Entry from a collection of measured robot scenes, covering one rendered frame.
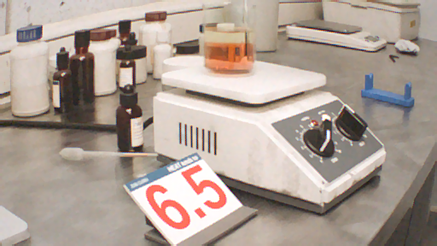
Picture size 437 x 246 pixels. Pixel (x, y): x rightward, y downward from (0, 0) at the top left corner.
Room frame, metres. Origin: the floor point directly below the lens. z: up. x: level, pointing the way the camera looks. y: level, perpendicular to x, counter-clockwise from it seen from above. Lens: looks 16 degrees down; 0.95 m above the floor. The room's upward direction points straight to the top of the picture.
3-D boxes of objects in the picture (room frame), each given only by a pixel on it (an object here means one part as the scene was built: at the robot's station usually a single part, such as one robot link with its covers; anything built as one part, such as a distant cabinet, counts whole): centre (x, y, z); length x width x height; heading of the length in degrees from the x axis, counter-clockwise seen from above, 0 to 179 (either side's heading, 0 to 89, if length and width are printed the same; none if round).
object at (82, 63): (0.78, 0.20, 0.80); 0.04 x 0.04 x 0.11
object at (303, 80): (0.54, -0.03, 0.83); 0.12 x 0.12 x 0.01; 48
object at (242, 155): (0.53, -0.05, 0.79); 0.22 x 0.13 x 0.08; 48
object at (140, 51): (0.91, 0.14, 0.78); 0.05 x 0.05 x 0.06
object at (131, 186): (0.40, 0.02, 0.77); 0.09 x 0.06 x 0.04; 146
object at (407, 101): (0.81, -0.27, 0.77); 0.10 x 0.03 x 0.04; 51
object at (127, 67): (0.86, 0.14, 0.79); 0.03 x 0.03 x 0.07
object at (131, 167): (0.47, 0.06, 0.76); 0.06 x 0.06 x 0.02
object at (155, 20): (0.99, 0.11, 0.80); 0.06 x 0.06 x 0.11
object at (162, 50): (0.93, 0.09, 0.79); 0.03 x 0.03 x 0.08
